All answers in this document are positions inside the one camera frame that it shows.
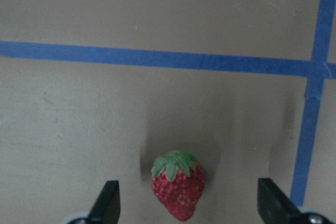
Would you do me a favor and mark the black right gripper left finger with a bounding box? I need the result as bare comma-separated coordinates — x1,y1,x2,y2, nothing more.
86,180,120,224

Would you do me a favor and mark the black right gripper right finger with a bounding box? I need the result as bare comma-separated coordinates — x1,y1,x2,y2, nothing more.
257,178,302,224

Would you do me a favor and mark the red strawberry green cap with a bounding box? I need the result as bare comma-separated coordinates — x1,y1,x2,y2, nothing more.
151,150,206,222

